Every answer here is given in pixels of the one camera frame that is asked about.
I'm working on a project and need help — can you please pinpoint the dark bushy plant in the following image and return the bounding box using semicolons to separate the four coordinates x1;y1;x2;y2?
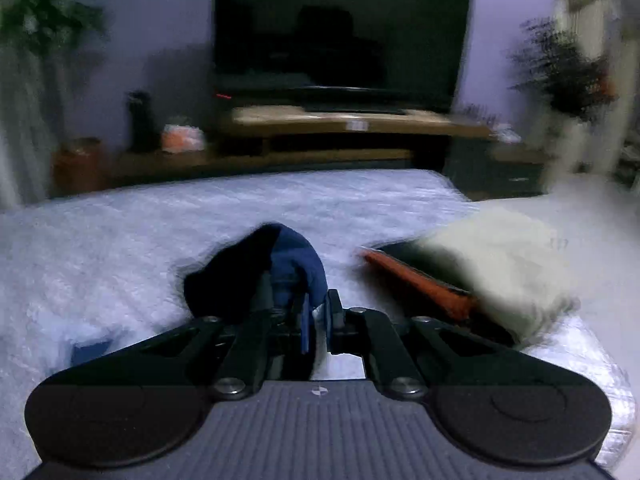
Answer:
507;17;618;121

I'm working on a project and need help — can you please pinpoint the black tabletop device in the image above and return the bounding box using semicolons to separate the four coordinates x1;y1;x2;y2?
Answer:
125;91;156;153

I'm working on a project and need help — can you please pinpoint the pale pink garment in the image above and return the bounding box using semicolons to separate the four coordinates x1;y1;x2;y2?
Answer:
415;207;581;346

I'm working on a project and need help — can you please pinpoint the pale curtain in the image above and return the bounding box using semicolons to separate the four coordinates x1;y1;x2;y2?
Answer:
0;40;66;211

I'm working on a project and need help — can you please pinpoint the white plant stand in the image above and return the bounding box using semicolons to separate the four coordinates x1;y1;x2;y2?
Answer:
542;110;631;186

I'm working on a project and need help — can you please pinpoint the black basket with orange rim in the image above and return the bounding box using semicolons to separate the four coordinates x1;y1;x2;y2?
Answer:
360;242;526;346

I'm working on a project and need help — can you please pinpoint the wooden television stand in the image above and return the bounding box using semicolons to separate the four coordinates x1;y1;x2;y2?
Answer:
112;105;501;188

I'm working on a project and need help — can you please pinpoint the dark low cabinet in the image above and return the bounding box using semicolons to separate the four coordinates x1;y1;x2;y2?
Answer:
492;147;548;197

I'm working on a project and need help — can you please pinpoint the silver quilted bed cover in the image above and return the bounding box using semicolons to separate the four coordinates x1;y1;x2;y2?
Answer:
0;167;636;480

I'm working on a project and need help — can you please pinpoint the large black television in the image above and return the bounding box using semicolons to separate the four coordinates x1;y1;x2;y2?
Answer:
212;0;473;112

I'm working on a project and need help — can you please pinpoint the light blue navy-sleeved printed shirt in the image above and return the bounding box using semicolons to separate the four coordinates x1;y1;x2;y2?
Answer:
182;222;328;322

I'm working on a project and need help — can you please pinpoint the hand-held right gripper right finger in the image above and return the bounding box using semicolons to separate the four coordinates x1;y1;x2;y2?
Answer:
325;290;593;400

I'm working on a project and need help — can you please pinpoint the terracotta plant pot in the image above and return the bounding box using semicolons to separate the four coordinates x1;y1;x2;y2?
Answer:
52;137;108;196

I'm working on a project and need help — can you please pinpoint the orange and white tissue pack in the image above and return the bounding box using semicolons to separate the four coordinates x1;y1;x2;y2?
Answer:
161;122;206;153

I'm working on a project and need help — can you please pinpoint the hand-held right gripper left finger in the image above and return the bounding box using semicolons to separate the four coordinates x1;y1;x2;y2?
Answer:
47;292;313;401

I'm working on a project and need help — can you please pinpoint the tall green potted plant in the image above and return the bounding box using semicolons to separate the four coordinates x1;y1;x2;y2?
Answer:
0;0;136;151

